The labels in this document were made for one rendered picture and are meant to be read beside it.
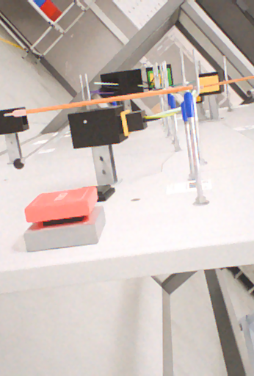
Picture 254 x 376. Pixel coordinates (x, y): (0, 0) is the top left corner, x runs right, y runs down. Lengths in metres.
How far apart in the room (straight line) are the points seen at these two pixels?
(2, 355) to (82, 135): 0.37
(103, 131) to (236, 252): 0.26
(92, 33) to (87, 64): 0.48
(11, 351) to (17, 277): 0.46
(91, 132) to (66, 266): 0.24
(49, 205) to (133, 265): 0.08
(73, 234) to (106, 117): 0.21
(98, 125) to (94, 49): 7.78
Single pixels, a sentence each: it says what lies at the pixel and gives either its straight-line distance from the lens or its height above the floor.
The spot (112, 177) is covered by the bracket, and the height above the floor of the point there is 1.12.
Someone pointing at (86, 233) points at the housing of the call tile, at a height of 1.12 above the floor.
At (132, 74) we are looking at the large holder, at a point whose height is 1.19.
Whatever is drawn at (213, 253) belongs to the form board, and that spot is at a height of 1.18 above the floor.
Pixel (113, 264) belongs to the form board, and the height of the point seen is 1.13.
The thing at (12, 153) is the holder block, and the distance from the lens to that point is 0.97.
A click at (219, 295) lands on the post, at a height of 0.99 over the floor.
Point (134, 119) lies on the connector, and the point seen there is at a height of 1.19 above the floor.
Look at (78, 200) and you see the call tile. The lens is 0.38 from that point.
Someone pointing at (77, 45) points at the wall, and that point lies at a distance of 8.41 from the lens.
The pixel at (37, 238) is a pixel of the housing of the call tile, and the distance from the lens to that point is 0.39.
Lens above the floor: 1.24
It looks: 11 degrees down
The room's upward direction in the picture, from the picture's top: 47 degrees clockwise
